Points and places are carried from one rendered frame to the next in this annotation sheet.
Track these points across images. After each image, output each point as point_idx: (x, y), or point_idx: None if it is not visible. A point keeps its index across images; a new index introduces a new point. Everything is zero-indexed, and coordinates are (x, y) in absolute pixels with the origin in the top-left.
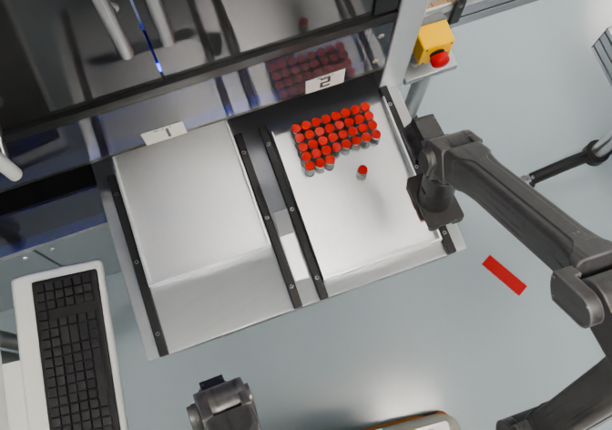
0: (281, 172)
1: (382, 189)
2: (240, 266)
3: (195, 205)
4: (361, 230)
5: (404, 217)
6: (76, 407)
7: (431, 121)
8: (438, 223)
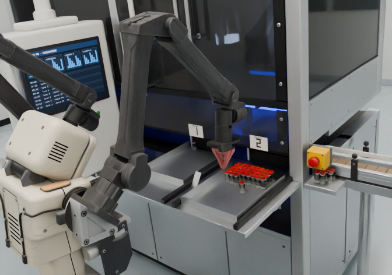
0: None
1: (242, 199)
2: (168, 185)
3: (184, 167)
4: (216, 202)
5: (237, 210)
6: None
7: (240, 102)
8: (211, 142)
